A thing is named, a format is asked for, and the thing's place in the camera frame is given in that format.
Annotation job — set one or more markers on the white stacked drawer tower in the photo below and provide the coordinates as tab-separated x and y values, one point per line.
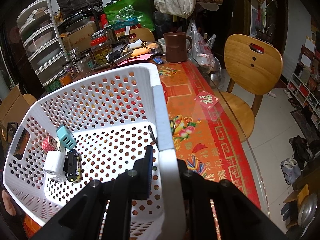
42	42

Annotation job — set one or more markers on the wooden chair with cutout backrest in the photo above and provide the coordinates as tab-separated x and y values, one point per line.
252	65

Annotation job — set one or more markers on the metal pot lid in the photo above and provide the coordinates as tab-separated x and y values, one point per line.
308	210

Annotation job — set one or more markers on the pink dotted cube charger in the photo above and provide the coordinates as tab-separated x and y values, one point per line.
48	143

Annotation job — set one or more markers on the red diamond paper sticker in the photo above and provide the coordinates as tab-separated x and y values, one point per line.
206	99

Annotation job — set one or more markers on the white cube charger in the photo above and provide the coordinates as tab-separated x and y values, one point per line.
53	164

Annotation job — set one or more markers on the green shopping bag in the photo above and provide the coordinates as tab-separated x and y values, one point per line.
130	11

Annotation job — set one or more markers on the potted plant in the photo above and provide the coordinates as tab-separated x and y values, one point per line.
267	27

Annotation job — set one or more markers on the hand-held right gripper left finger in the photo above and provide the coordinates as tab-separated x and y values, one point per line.
149	173

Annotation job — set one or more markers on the brown ceramic mug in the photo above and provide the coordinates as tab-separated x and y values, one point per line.
176	47

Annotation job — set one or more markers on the clear glass jar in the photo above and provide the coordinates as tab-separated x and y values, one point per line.
83	63

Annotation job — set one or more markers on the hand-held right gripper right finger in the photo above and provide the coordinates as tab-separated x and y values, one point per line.
200	190

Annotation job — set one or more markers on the red-lidded pickle jar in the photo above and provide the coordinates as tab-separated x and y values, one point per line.
101	51

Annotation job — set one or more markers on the brown cardboard box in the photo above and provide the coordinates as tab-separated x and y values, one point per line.
78	36

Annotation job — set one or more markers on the orange-filled small jar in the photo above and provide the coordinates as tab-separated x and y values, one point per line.
65	78

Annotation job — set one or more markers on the green plastic basket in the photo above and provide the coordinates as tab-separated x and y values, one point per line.
53	85

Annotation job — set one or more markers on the grey slip-on shoes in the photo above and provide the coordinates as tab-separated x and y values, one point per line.
290	171

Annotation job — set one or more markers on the black and yellow toy car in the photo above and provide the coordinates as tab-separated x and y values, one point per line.
72	165

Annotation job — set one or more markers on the person's left hand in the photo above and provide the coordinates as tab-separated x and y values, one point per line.
9	203

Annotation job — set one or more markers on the black phone holder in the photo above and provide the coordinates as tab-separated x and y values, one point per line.
12	130

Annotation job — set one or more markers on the white perforated plastic basket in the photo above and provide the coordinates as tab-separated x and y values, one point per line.
100	135

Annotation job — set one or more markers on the black shoes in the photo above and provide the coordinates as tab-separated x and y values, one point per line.
299	148

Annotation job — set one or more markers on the open cardboard box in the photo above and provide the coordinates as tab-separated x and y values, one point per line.
10	105

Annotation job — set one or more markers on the white cubby shelf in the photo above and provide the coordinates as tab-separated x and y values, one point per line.
303	90

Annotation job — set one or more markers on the clear plastic bag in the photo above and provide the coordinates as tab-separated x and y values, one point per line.
203	47

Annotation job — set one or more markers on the teal multi-port charger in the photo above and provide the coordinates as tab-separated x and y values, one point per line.
65	138

